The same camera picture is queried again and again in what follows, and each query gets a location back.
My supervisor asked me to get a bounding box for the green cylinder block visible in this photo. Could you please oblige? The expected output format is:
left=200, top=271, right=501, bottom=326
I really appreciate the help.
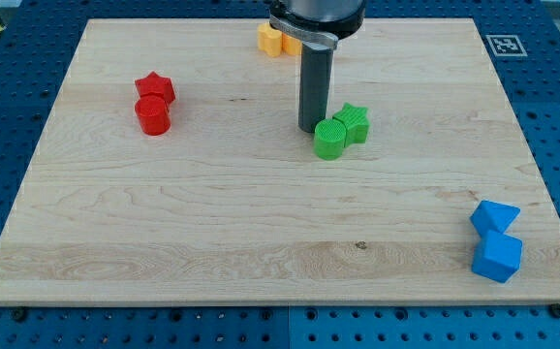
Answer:
left=313, top=119, right=347, bottom=160

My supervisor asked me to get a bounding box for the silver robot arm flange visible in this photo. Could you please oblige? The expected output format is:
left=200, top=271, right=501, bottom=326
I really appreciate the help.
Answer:
left=269, top=0, right=367, bottom=49

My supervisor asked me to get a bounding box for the blue triangle block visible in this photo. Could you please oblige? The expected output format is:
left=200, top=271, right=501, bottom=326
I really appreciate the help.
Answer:
left=470, top=200, right=520, bottom=237

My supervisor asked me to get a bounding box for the light wooden board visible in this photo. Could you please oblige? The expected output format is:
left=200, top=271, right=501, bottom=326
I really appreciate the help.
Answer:
left=0, top=18, right=560, bottom=307

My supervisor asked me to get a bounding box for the green star block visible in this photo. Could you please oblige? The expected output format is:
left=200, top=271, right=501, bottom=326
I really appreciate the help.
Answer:
left=332, top=103, right=370, bottom=147

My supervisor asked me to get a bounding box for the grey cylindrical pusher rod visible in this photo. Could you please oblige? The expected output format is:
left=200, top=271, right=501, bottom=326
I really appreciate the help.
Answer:
left=298, top=43, right=333, bottom=133

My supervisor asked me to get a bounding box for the orange block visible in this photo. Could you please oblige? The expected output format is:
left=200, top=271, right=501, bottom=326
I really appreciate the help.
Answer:
left=281, top=33, right=302, bottom=56

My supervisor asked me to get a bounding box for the yellow heart block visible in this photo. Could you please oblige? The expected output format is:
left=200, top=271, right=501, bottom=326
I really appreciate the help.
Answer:
left=257, top=22, right=282, bottom=57

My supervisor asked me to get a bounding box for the red cylinder block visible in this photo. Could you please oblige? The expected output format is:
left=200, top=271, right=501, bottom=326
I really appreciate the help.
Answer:
left=135, top=95, right=171, bottom=136

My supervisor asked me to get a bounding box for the red star block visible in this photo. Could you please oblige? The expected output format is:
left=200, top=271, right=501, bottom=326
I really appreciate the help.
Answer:
left=135, top=71, right=176, bottom=105

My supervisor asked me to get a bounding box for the blue cube block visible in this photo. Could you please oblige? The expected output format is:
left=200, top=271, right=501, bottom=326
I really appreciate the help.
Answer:
left=471, top=231, right=523, bottom=283

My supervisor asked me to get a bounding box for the white fiducial marker tag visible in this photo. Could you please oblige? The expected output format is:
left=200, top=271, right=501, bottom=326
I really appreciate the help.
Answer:
left=486, top=34, right=527, bottom=57

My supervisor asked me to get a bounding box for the black bolt left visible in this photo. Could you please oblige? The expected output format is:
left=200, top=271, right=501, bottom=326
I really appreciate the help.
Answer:
left=10, top=307, right=28, bottom=323

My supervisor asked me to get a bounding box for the black bolt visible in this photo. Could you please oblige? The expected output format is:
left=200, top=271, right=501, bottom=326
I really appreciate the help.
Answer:
left=10, top=307, right=28, bottom=323
left=548, top=303, right=560, bottom=319

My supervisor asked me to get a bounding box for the black bolt right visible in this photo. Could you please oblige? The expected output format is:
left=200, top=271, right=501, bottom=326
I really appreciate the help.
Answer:
left=548, top=303, right=560, bottom=319

